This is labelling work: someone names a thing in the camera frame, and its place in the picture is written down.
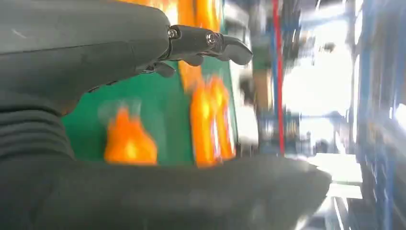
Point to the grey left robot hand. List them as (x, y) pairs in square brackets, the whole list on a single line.
[(79, 38)]

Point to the orange drink bottle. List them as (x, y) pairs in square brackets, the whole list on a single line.
[(203, 127), (130, 143), (198, 14), (225, 127)]

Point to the green table mat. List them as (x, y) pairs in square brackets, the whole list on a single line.
[(165, 120)]

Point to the white desk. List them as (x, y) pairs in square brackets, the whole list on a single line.
[(245, 127)]

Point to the brown cardboard box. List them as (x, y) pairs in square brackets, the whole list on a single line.
[(263, 90)]

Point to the red pole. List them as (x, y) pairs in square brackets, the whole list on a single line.
[(279, 79)]

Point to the blue metal rack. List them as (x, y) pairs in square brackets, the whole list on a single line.
[(364, 47)]

